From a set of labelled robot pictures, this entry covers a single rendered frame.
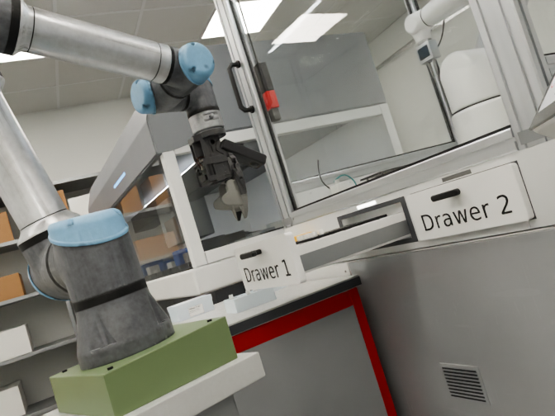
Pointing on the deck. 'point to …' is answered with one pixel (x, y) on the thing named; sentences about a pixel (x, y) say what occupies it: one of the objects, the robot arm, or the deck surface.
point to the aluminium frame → (508, 9)
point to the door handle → (237, 87)
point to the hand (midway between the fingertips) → (243, 213)
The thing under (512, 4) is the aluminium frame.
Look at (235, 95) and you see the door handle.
